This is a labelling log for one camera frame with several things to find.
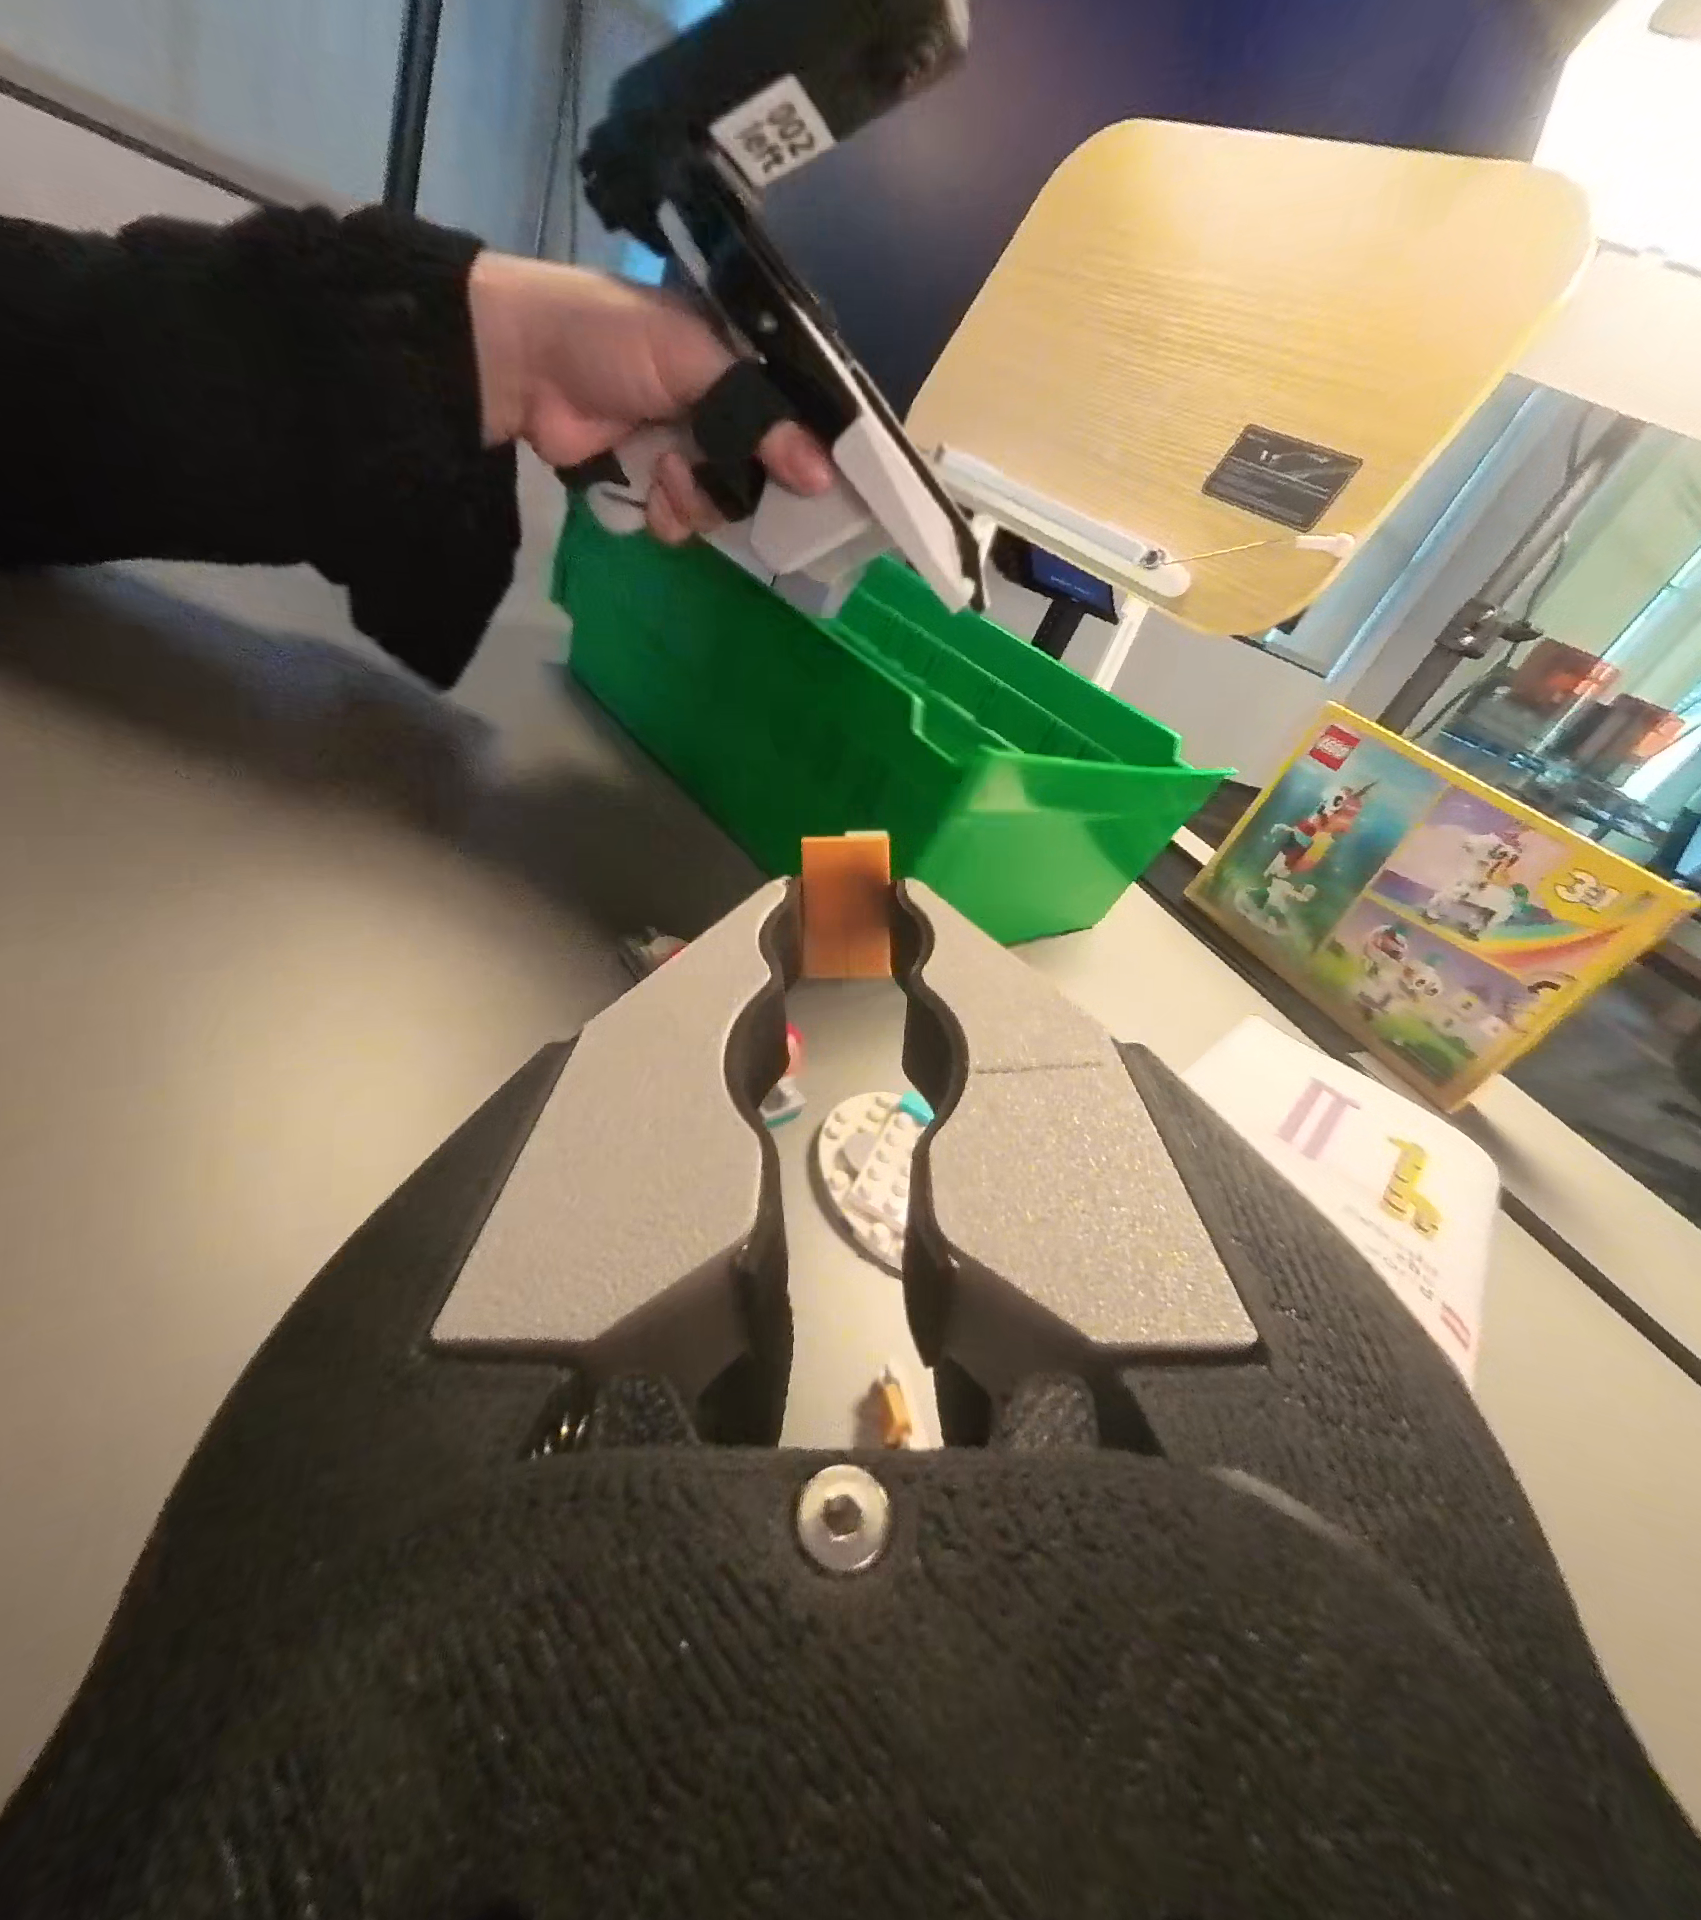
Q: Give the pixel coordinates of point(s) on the person's left forearm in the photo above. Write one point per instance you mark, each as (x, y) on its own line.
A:
(191, 375)

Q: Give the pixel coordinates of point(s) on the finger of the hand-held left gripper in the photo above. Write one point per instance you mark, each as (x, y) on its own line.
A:
(903, 515)
(939, 488)

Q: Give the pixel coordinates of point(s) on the green plastic bin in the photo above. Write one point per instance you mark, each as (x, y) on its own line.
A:
(818, 705)

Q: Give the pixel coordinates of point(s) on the small dark screen device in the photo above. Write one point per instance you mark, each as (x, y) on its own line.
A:
(1051, 584)

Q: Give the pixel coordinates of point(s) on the small multicoloured brick piece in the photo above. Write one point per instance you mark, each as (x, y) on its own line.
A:
(889, 1405)

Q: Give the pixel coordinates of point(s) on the colourful brick assembly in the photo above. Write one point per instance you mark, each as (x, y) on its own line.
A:
(787, 1075)

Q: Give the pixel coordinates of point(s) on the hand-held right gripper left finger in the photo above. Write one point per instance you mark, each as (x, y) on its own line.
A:
(597, 1198)

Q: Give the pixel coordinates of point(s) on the yellow toy set box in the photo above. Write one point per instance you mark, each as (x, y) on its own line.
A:
(1435, 917)

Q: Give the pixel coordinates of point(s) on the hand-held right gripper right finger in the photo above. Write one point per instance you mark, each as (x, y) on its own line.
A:
(1093, 1198)

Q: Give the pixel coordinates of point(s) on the thick instruction booklet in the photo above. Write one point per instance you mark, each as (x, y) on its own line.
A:
(1373, 1186)

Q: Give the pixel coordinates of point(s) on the orange brick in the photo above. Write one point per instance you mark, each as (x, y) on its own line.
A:
(843, 908)

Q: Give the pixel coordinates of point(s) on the black light stand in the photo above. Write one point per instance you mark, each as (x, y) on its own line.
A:
(414, 90)

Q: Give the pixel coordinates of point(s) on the white round studded plate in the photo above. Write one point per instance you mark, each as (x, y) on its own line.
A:
(864, 1186)

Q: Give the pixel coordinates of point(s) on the bright rectangular light panel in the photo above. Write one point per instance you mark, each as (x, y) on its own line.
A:
(1645, 75)

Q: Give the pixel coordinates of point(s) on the person's left hand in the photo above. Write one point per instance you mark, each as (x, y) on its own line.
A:
(580, 359)

